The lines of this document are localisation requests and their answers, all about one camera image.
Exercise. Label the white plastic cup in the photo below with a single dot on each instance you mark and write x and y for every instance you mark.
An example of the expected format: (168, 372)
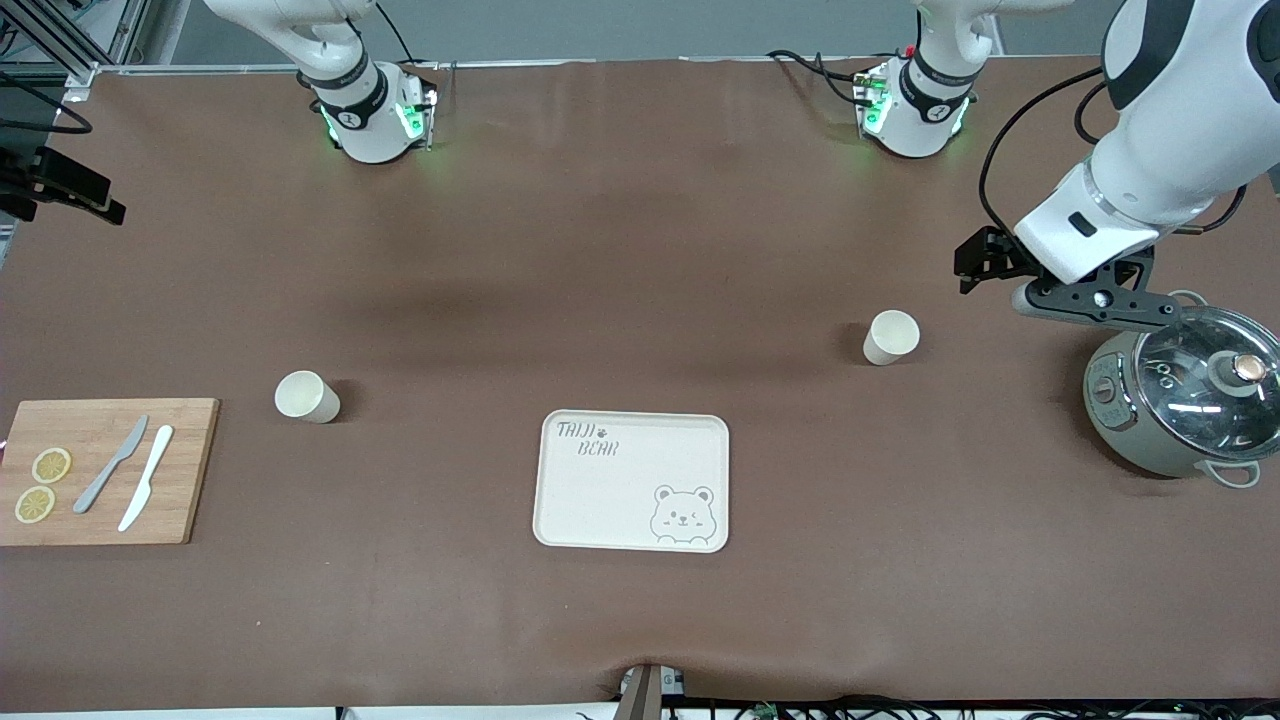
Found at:
(305, 397)
(890, 338)

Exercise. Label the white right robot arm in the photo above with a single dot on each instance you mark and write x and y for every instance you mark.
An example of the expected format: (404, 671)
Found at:
(360, 100)

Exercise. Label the white bear print tray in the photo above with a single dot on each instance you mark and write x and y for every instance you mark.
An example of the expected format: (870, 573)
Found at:
(630, 490)

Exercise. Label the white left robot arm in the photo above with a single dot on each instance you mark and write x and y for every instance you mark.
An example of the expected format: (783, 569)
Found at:
(1190, 110)

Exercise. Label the white plastic knife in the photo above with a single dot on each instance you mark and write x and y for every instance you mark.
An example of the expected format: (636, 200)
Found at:
(148, 478)

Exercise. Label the grey pot with glass lid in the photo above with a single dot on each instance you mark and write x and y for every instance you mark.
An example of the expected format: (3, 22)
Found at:
(1120, 420)

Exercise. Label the yellow lemon slice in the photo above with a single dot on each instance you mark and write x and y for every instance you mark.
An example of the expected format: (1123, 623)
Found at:
(35, 504)
(51, 465)

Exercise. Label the glass pot lid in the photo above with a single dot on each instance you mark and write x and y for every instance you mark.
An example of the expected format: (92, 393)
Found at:
(1200, 400)

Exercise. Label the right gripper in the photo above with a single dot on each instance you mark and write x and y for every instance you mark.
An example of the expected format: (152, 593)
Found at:
(58, 178)

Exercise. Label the grey plastic knife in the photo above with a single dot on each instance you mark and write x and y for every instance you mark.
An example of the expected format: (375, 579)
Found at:
(110, 465)

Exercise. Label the wooden cutting board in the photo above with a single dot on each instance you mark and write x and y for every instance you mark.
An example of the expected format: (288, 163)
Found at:
(190, 470)

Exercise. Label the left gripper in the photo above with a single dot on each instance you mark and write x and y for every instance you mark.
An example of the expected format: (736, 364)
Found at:
(993, 253)

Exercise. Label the aluminium frame profile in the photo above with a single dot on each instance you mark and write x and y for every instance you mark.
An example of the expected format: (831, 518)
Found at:
(70, 40)

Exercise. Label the grey table edge mount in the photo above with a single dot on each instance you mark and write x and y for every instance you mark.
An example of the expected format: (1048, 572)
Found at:
(645, 695)

